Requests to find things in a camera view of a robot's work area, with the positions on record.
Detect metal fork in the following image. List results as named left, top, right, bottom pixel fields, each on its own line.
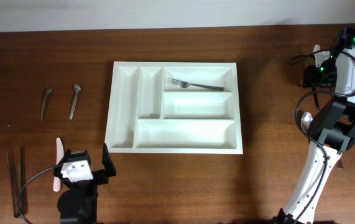
left=305, top=58, right=320, bottom=111
left=167, top=78, right=224, bottom=91

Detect metal tablespoon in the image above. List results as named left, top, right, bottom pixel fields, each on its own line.
left=300, top=112, right=313, bottom=131
left=336, top=158, right=343, bottom=170

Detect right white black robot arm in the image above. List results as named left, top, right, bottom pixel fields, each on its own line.
left=271, top=27, right=355, bottom=224

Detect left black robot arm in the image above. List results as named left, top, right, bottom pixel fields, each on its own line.
left=53, top=144, right=116, bottom=223

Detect white plastic knife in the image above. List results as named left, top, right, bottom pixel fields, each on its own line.
left=53, top=138, right=64, bottom=192

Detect metal tweezers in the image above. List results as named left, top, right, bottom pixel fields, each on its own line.
left=6, top=148, right=22, bottom=219

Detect white plastic cutlery tray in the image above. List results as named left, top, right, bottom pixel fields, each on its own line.
left=104, top=62, right=243, bottom=154

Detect left small metal teaspoon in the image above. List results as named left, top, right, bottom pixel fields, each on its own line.
left=40, top=87, right=53, bottom=121

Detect small metal teaspoon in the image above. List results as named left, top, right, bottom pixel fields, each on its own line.
left=69, top=83, right=82, bottom=119
left=40, top=87, right=53, bottom=121

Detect right small metal teaspoon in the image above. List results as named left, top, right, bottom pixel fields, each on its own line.
left=69, top=83, right=82, bottom=119

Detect left black camera cable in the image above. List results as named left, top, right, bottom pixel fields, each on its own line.
left=17, top=164, right=63, bottom=224

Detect black camera cable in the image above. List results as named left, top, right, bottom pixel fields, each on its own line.
left=17, top=164, right=63, bottom=224
left=289, top=49, right=355, bottom=223

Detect right black camera cable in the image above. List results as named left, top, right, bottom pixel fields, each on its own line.
left=289, top=49, right=355, bottom=223

